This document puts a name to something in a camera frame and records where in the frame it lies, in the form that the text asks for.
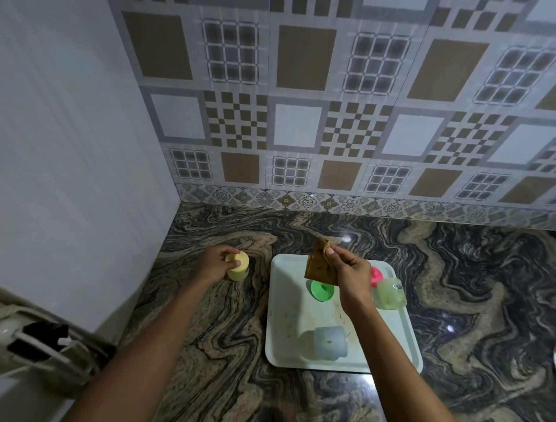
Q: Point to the person's right forearm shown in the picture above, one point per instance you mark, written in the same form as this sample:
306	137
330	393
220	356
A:
397	369

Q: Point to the brown cleaning cloth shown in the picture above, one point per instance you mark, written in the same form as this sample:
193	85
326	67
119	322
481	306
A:
319	266

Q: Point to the green lidded plastic jar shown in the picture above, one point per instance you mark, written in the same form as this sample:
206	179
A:
322	290

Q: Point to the person's left hand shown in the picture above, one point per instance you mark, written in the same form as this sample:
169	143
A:
213	264

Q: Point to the person's left thumb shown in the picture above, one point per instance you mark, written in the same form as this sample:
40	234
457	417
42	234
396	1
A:
230	262

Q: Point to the yellow lidded plastic jar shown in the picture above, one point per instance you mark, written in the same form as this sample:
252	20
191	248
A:
238	265

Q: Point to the pink lidded plastic jar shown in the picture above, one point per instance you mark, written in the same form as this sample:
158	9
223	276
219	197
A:
386	289

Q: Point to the pale blue lidded plastic jar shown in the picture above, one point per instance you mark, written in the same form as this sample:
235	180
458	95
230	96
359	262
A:
323	343

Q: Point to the person's right hand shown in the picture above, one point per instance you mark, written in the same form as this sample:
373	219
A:
354	282

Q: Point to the person's left forearm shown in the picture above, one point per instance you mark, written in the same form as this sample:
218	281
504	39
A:
147	352

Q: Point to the white plastic tray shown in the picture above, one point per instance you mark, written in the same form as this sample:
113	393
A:
339	321

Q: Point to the person's right thumb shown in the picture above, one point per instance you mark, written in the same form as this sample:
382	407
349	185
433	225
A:
331	256

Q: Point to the white appliance with black parts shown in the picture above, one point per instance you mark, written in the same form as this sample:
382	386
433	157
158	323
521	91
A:
41	348

